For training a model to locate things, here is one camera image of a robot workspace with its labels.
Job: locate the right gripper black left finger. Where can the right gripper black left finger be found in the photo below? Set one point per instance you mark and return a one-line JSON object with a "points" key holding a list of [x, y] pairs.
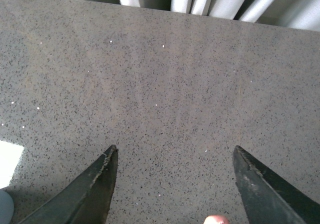
{"points": [[86, 200]]}

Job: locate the pink chopstick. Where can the pink chopstick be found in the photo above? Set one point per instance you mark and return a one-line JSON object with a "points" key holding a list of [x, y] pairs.
{"points": [[216, 219]]}

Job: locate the light blue plastic cup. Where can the light blue plastic cup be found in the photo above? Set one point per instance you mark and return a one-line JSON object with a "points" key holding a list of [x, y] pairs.
{"points": [[6, 207]]}

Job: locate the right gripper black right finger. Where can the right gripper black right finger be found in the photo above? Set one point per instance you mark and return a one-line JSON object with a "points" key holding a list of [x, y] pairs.
{"points": [[267, 197]]}

